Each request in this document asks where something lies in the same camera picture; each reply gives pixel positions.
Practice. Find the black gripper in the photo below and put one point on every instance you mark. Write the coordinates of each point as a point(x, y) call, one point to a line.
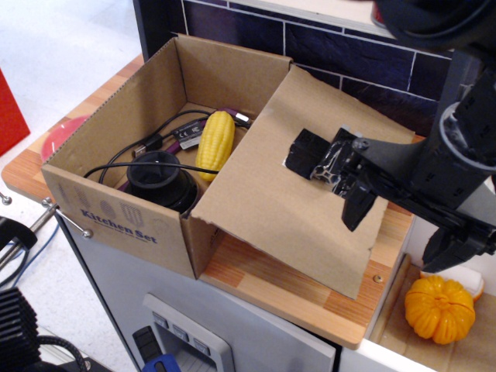
point(439, 179)

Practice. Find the brown cardboard box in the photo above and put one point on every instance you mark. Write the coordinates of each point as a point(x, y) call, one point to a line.
point(254, 198)

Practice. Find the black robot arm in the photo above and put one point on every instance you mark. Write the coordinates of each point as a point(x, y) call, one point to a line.
point(465, 26)

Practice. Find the white orange toy piece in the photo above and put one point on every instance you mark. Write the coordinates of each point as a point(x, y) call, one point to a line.
point(471, 280)

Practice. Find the orange toy pumpkin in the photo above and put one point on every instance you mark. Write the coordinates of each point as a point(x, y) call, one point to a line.
point(440, 310)

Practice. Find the yellow toy corn cob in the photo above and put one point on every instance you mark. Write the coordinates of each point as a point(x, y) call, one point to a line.
point(215, 145)

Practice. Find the red tin can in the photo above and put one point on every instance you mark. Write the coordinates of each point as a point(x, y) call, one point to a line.
point(376, 16)

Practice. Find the black round cup device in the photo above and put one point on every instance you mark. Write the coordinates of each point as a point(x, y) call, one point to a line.
point(156, 177)

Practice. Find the red plastic bowl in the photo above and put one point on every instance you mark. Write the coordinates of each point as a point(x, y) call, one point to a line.
point(59, 135)

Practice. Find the metal clamp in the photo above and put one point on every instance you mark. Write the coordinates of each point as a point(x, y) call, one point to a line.
point(22, 237)

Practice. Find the red box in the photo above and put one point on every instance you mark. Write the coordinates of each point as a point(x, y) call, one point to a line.
point(14, 128)

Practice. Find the black finned heat sink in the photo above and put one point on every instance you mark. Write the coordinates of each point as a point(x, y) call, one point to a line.
point(19, 343)

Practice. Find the aluminium profile handle with tape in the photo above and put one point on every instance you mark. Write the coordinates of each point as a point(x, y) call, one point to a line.
point(313, 157)

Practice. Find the blue black handle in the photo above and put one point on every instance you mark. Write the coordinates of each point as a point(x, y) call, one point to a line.
point(153, 357)

